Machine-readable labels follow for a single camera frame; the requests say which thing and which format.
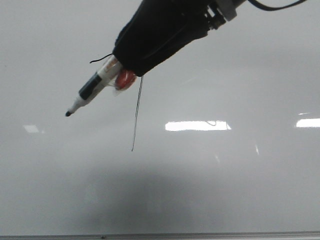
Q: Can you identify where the white black whiteboard marker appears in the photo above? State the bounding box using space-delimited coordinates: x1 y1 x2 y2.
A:
65 54 123 117

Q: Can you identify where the black cable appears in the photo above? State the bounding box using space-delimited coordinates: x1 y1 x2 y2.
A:
247 0 308 11

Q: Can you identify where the black cloth covered gripper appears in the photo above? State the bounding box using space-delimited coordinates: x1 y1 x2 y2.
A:
112 0 226 77

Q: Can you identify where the grey aluminium whiteboard frame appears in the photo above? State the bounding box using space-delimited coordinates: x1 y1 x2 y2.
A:
0 231 320 240

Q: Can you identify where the red tape roll in plastic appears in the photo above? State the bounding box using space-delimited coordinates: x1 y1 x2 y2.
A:
113 69 137 96

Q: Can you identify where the white glossy whiteboard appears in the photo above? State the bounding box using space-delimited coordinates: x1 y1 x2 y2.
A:
0 0 320 235

